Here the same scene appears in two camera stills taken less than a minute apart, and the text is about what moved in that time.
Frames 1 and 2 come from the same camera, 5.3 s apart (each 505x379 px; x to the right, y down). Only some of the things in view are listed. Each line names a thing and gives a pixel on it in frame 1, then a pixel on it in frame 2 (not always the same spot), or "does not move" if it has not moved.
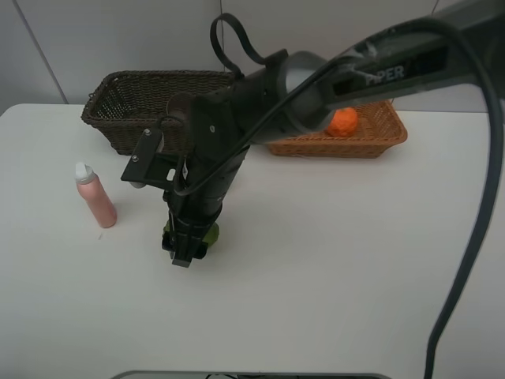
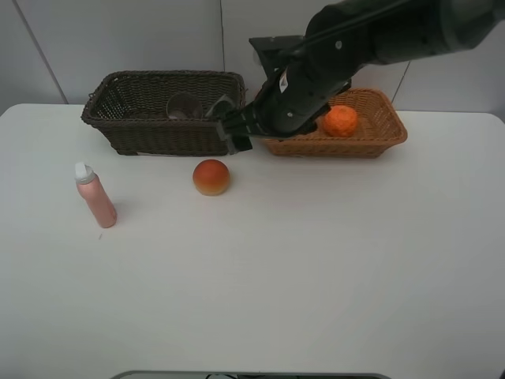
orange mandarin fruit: (343, 121) does not move
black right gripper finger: (183, 251) -> (238, 142)
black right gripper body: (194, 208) -> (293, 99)
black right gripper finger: (169, 242) -> (231, 125)
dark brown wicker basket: (126, 103) does not move
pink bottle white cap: (89, 184) does not move
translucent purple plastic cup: (179, 106) does not move
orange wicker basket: (379, 128) does not move
